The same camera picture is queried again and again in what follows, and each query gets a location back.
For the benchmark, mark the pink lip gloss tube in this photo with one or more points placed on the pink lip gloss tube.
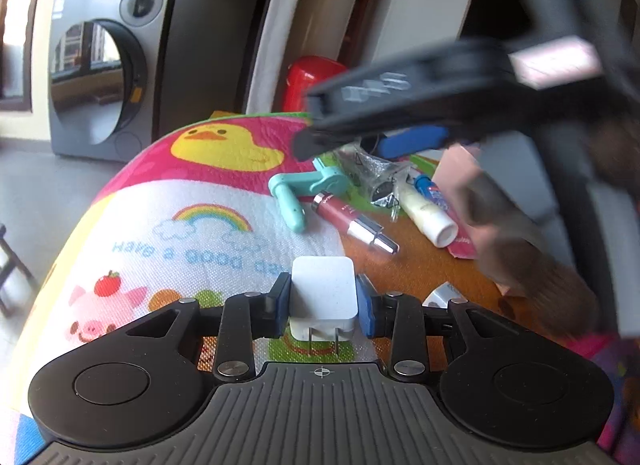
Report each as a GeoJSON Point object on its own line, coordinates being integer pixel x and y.
{"type": "Point", "coordinates": [335, 210]}

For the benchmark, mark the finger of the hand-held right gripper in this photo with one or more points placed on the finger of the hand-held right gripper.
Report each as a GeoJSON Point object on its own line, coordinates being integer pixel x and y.
{"type": "Point", "coordinates": [400, 100]}

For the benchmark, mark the blue capped small tube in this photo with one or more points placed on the blue capped small tube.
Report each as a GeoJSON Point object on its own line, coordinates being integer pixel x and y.
{"type": "Point", "coordinates": [425, 185]}

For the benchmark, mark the small white item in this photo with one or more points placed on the small white item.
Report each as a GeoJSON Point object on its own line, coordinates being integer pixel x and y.
{"type": "Point", "coordinates": [440, 295]}

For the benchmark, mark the clear plastic packet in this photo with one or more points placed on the clear plastic packet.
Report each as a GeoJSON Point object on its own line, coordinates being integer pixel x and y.
{"type": "Point", "coordinates": [370, 170]}

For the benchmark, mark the cartoon printed play mat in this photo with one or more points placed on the cartoon printed play mat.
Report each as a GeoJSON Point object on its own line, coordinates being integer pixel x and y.
{"type": "Point", "coordinates": [200, 195]}

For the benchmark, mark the white charger plug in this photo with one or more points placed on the white charger plug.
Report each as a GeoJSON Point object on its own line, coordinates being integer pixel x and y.
{"type": "Point", "coordinates": [325, 290]}

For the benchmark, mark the pink flat packet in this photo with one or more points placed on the pink flat packet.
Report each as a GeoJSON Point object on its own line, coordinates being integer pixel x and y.
{"type": "Point", "coordinates": [462, 245]}

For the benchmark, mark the person's right hand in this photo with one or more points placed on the person's right hand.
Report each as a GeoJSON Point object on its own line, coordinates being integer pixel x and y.
{"type": "Point", "coordinates": [615, 155]}

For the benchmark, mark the grey washing machine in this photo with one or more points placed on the grey washing machine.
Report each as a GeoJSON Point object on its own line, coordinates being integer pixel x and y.
{"type": "Point", "coordinates": [100, 70]}

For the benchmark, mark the white leaning board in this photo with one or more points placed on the white leaning board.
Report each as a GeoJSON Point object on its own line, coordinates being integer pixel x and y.
{"type": "Point", "coordinates": [295, 20]}

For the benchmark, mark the teal crank tool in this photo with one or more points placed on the teal crank tool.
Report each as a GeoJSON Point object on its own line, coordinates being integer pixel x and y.
{"type": "Point", "coordinates": [290, 195]}

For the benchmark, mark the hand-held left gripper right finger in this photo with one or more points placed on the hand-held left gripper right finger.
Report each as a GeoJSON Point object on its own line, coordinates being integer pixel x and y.
{"type": "Point", "coordinates": [367, 307]}

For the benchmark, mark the red metal container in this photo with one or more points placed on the red metal container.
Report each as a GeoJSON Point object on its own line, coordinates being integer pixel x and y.
{"type": "Point", "coordinates": [305, 80]}

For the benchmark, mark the white cream tube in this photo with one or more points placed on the white cream tube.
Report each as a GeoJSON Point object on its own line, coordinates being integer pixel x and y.
{"type": "Point", "coordinates": [425, 215]}

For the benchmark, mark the dark wooden stool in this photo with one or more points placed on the dark wooden stool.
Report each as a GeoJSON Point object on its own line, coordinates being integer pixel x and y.
{"type": "Point", "coordinates": [15, 270]}

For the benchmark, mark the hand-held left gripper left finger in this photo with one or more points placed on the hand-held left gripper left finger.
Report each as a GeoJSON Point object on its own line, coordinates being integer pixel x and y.
{"type": "Point", "coordinates": [281, 302]}

